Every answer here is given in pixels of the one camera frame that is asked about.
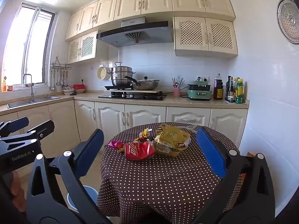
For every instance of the cream lower cabinets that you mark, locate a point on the cream lower cabinets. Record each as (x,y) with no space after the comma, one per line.
(144,116)

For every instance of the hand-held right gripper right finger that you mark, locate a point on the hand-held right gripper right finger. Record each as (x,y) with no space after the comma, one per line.
(210,149)

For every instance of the clear plastic packet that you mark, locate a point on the clear plastic packet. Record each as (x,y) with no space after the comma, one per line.
(192,127)

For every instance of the row of hanging utensils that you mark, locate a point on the row of hanging utensils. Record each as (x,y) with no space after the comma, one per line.
(51,88)

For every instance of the small labelled sauce bottle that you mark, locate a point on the small labelled sauce bottle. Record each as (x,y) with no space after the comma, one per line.
(231,96)

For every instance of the stack of white bowls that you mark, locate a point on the stack of white bowls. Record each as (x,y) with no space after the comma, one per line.
(69,91)

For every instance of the cream colander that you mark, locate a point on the cream colander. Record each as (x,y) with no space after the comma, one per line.
(102,72)

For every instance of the small red jar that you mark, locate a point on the small red jar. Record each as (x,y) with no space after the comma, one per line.
(9,88)

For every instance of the steel wok with lid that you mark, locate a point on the steel wok with lid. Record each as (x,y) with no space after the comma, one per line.
(149,84)

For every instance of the beige stone countertop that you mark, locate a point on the beige stone countertop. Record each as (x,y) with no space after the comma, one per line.
(198,103)

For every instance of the metal faucet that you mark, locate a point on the metal faucet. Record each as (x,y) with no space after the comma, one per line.
(31,91)

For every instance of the pink utensil holder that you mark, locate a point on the pink utensil holder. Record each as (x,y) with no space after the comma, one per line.
(176,92)

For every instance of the steel sink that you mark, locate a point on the steel sink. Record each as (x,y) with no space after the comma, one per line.
(35,100)

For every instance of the red snack packet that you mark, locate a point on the red snack packet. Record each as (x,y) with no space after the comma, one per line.
(140,150)

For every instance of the person's left hand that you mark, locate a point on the person's left hand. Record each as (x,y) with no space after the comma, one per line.
(17,186)

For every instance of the metal utensil rack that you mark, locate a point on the metal utensil rack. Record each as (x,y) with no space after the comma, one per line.
(61,64)

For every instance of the magenta candy wrapper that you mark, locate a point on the magenta candy wrapper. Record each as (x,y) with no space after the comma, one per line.
(114,144)

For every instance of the large dark vinegar bottle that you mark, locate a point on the large dark vinegar bottle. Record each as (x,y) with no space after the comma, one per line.
(218,88)

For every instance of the wide lattice door cabinet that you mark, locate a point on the wide lattice door cabinet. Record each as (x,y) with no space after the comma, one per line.
(205,35)

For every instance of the black gas stove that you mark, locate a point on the black gas stove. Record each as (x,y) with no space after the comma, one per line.
(130,96)

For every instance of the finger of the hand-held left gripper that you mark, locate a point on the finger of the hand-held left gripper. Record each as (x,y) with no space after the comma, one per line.
(16,123)
(45,127)

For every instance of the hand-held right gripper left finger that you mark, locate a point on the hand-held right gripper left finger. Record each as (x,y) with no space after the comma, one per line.
(91,149)

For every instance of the round metal steamer plate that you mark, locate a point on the round metal steamer plate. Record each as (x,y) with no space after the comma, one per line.
(288,21)

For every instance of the steel steamer pot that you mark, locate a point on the steel steamer pot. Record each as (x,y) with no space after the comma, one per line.
(120,77)

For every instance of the small clear yellow wrapper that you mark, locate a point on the small clear yellow wrapper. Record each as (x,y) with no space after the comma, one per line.
(144,134)

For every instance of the red bowl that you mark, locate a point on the red bowl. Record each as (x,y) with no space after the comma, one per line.
(79,86)

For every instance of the green electric grill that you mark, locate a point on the green electric grill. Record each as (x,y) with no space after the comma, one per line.
(199,91)

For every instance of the green yellow bottle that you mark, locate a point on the green yellow bottle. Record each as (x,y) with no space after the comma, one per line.
(239,93)

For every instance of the cream upper cabinet row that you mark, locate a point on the cream upper cabinet row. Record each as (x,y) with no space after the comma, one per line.
(151,0)

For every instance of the gold snack bag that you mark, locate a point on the gold snack bag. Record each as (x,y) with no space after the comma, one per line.
(172,135)

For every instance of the dark soy sauce bottle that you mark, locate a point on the dark soy sauce bottle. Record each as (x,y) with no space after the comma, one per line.
(228,88)

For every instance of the round polka-dot covered table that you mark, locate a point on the round polka-dot covered table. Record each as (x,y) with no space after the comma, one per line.
(163,179)

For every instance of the blue-grey trash bin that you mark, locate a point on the blue-grey trash bin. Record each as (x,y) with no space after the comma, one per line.
(88,191)

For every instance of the orange bottle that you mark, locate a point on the orange bottle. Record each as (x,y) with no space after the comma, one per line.
(4,84)

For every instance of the white wall outlet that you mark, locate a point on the white wall outlet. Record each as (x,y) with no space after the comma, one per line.
(203,78)

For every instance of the small lattice door cabinet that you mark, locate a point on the small lattice door cabinet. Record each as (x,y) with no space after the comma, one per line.
(87,45)

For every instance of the grey range hood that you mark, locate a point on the grey range hood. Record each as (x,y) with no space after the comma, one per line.
(140,32)

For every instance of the sliding window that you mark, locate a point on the sliding window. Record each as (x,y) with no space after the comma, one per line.
(30,46)

